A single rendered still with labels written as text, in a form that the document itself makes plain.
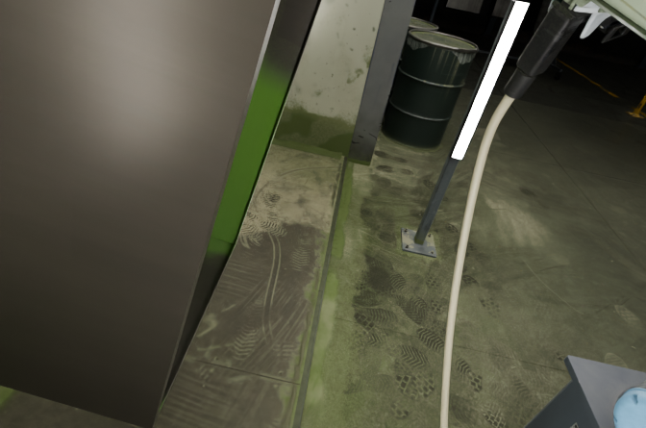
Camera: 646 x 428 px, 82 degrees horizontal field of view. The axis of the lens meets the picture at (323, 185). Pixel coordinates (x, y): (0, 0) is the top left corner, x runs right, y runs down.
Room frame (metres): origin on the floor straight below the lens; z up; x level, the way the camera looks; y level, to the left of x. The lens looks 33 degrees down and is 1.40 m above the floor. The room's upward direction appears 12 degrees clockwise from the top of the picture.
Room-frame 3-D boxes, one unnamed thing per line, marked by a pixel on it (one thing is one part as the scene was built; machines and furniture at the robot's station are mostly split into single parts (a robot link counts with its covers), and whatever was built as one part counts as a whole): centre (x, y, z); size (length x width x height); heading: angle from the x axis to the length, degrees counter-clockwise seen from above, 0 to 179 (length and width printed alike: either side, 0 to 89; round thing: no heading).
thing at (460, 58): (3.27, -0.71, 0.44); 0.59 x 0.58 x 0.89; 13
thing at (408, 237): (1.73, -0.62, 0.01); 0.20 x 0.20 x 0.01; 88
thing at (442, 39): (3.27, -0.71, 0.86); 0.54 x 0.54 x 0.01
